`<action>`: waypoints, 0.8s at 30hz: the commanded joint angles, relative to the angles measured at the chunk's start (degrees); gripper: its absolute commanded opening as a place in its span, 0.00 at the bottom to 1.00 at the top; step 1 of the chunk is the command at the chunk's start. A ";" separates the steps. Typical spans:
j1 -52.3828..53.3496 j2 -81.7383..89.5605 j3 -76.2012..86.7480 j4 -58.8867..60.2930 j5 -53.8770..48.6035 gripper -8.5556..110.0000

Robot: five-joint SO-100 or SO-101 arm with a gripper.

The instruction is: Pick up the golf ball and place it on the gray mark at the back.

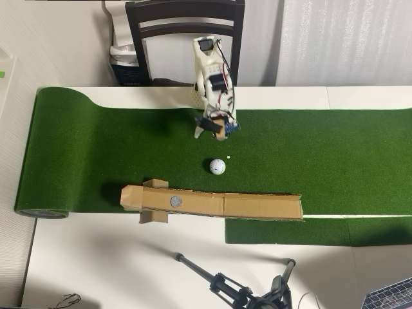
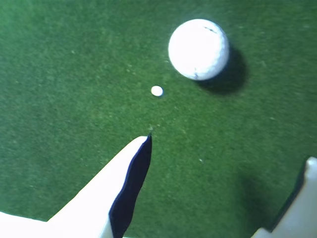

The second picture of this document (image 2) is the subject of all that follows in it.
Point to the long green putting mat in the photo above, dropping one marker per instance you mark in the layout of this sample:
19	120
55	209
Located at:
62	99

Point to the white gripper finger with blue pad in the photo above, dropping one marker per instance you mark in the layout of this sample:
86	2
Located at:
86	205

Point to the small white dot marker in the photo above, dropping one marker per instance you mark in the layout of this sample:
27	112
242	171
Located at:
157	90

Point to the white golf ball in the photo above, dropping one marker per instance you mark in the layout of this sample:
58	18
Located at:
198	49

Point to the white gripper finger with dark pad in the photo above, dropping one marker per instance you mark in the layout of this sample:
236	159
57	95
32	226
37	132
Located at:
305	213

